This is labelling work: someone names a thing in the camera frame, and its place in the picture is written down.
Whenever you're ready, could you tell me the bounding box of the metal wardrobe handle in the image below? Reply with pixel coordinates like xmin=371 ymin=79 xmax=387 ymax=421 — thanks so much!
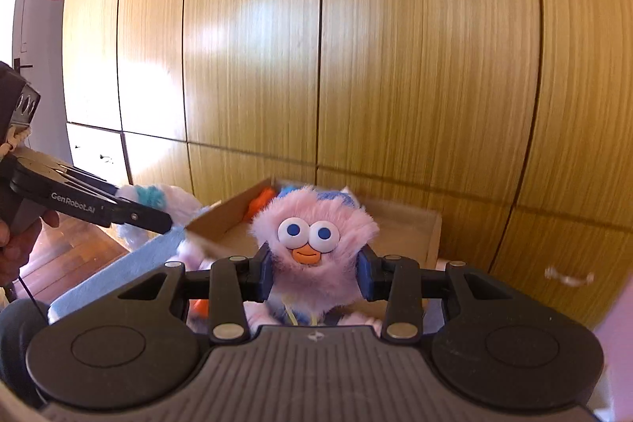
xmin=544 ymin=267 xmax=595 ymax=288

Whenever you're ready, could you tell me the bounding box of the white fluffy sock teal band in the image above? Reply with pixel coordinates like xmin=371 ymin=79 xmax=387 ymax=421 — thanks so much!
xmin=116 ymin=184 xmax=203 ymax=251

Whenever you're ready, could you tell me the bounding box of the person's left hand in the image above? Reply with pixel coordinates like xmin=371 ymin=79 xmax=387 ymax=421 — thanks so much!
xmin=0 ymin=210 xmax=59 ymax=286

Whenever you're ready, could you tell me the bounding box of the brown cardboard box tray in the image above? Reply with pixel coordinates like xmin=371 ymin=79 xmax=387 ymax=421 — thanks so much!
xmin=184 ymin=176 xmax=443 ymax=319

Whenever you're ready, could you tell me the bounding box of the blue towel bed cover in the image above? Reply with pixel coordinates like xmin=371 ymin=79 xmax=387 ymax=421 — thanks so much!
xmin=48 ymin=227 xmax=214 ymax=324

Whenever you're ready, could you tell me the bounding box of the blue sock with pink band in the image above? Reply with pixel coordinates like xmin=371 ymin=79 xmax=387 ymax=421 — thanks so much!
xmin=277 ymin=185 xmax=360 ymax=209

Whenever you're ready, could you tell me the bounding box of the orange sock bundle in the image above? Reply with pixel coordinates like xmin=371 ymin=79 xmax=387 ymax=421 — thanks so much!
xmin=190 ymin=299 xmax=209 ymax=319
xmin=243 ymin=186 xmax=278 ymax=222

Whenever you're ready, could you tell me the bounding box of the pink fluffy googly-eyed toy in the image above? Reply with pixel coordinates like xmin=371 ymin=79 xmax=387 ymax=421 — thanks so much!
xmin=244 ymin=186 xmax=382 ymax=333

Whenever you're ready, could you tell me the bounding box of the wooden wardrobe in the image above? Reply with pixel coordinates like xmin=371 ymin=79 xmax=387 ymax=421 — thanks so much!
xmin=62 ymin=0 xmax=632 ymax=325

